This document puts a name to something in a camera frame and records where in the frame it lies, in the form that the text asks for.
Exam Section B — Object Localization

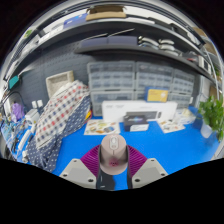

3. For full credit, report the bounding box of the white keyboard packaging box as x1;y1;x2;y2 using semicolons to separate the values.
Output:
101;100;179;124

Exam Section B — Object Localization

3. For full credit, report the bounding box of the small black box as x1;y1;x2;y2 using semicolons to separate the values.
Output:
123;114;150;133

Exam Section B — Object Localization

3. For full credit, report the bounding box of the navy white-dotted cloth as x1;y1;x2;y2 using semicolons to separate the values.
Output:
25;96;93;173

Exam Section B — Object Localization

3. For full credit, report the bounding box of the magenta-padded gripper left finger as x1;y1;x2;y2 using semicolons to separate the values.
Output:
59;143;103;190

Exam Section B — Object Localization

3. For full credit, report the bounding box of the white blue tissue box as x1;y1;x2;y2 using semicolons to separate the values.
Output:
173;107;198;126

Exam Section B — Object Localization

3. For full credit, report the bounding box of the green potted plant white pot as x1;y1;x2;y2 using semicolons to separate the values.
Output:
197;94;224;143

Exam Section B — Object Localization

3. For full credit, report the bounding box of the black wall shelf unit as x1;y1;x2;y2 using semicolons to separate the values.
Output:
6;4;218;84

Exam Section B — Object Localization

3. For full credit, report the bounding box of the white rectangular basket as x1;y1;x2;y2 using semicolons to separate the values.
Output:
45;70;75;99

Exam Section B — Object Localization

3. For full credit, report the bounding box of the red blue checkered cloth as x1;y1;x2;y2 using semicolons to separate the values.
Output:
34;79;91;151

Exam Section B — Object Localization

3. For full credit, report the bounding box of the yellow blue-framed box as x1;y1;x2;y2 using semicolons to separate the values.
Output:
144;87;170;103

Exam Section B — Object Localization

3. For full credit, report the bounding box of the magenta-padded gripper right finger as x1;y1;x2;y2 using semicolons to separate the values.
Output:
126;144;169;189

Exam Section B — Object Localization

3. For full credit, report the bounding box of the pale pink computer mouse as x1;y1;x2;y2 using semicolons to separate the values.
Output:
99;134;129;176

